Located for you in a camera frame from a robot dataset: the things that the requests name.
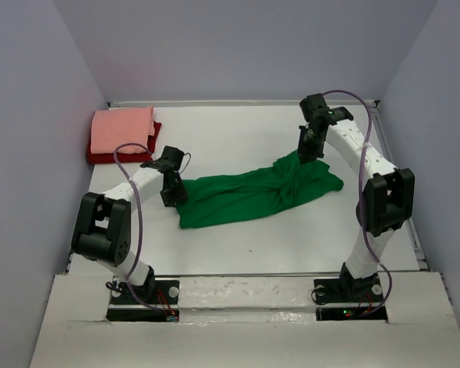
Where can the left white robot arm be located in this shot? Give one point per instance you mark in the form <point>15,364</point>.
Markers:
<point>109,225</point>

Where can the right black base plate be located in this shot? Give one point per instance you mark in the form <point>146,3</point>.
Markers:
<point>334,304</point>

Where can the dark red folded t-shirt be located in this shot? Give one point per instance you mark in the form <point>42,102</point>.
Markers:
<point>108,158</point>

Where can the green t-shirt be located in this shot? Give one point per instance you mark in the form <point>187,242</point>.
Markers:
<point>225,199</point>

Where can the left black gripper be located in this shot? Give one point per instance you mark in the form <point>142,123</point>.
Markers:
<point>180,195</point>

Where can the pink folded t-shirt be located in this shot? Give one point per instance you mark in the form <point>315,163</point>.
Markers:
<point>112,128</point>

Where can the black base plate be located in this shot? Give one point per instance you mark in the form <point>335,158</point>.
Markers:
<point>334,304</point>
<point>161,306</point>

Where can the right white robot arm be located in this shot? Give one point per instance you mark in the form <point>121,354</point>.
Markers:
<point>385,196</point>

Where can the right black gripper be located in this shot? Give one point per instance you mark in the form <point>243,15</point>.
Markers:
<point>306,154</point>

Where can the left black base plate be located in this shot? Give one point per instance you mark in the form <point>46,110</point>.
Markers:
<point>161,306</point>

